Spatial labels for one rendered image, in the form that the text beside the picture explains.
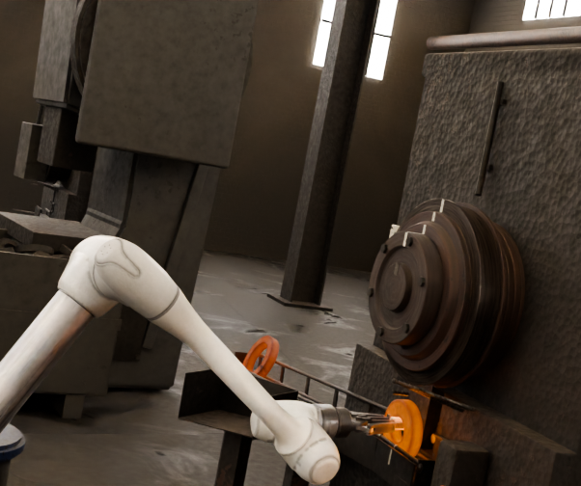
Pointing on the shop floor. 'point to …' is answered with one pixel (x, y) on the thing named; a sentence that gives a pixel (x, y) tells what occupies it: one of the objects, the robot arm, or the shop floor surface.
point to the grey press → (137, 139)
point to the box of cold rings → (83, 364)
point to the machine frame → (416, 176)
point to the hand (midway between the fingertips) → (402, 423)
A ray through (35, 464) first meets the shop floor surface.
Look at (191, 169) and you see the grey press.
